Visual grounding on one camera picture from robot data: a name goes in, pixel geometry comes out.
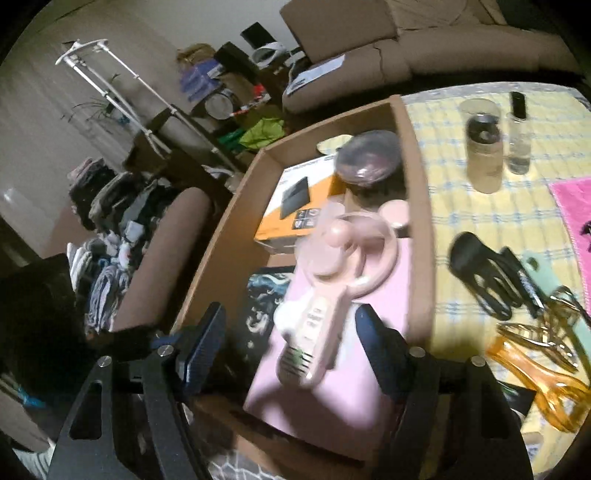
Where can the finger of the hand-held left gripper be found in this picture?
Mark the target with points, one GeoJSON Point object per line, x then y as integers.
{"type": "Point", "coordinates": [124, 344]}

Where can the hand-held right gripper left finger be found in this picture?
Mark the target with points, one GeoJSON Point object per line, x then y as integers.
{"type": "Point", "coordinates": [205, 350]}

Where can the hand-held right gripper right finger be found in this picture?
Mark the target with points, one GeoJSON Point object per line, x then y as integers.
{"type": "Point", "coordinates": [374, 350]}

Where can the pink handheld fan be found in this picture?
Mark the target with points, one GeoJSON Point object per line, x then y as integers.
{"type": "Point", "coordinates": [309, 332]}

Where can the black printed box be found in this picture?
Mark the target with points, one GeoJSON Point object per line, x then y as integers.
{"type": "Point", "coordinates": [261, 300]}

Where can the pink box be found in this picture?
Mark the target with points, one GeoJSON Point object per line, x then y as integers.
{"type": "Point", "coordinates": [332, 415]}

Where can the orange and white box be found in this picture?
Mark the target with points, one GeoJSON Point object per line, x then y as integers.
{"type": "Point", "coordinates": [272, 226]}

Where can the brown cardboard box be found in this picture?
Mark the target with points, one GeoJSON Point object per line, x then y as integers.
{"type": "Point", "coordinates": [421, 194]}

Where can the purple round container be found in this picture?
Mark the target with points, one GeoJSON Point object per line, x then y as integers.
{"type": "Point", "coordinates": [367, 159]}

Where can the pile of folded clothes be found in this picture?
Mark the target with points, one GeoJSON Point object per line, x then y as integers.
{"type": "Point", "coordinates": [111, 221]}

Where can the brown armchair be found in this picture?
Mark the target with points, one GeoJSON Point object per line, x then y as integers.
{"type": "Point", "coordinates": [175, 230]}

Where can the black hair clip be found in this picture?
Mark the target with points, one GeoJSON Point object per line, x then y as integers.
{"type": "Point", "coordinates": [466, 258]}

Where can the orange hair clip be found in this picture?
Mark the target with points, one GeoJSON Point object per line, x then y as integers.
{"type": "Point", "coordinates": [512, 364]}

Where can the mint green comb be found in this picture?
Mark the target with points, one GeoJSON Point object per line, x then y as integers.
{"type": "Point", "coordinates": [533, 267]}

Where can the gold hair clip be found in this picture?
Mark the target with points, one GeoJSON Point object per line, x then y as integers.
{"type": "Point", "coordinates": [556, 323]}

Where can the potted plant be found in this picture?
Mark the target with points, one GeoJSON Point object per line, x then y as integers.
{"type": "Point", "coordinates": [94, 110]}

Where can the green bag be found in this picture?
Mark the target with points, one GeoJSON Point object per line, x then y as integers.
{"type": "Point", "coordinates": [261, 134]}

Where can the white drying rack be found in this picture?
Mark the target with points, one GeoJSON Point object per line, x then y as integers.
{"type": "Point", "coordinates": [120, 99]}

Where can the yellow checked table cloth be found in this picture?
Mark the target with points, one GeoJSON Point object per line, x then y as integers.
{"type": "Point", "coordinates": [443, 115]}

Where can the pink towel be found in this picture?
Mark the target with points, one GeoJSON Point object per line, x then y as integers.
{"type": "Point", "coordinates": [575, 207]}

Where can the clear bottle with black cap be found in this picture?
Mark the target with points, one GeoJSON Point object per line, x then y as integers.
{"type": "Point", "coordinates": [518, 147]}

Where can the white paper sheet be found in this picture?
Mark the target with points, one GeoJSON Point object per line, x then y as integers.
{"type": "Point", "coordinates": [314, 74]}

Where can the beige sofa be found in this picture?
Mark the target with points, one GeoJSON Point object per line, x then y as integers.
{"type": "Point", "coordinates": [438, 50]}

